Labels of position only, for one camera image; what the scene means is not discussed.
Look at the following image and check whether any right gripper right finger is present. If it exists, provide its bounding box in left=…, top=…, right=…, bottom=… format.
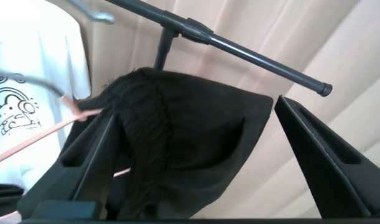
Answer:
left=274, top=95, right=380, bottom=218

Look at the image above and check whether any white t-shirt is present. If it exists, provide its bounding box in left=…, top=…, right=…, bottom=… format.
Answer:
left=0, top=0, right=93, bottom=191

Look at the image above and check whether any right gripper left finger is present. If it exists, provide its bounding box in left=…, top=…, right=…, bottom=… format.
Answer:
left=17, top=110, right=122, bottom=220

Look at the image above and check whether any black clothes rack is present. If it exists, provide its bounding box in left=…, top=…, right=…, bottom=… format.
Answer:
left=104, top=0, right=333, bottom=98

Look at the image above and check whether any beige curtain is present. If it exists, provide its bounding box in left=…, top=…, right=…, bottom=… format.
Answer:
left=46, top=0, right=380, bottom=218

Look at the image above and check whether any black garment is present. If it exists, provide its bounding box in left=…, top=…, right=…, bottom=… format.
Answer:
left=63, top=67, right=274, bottom=220

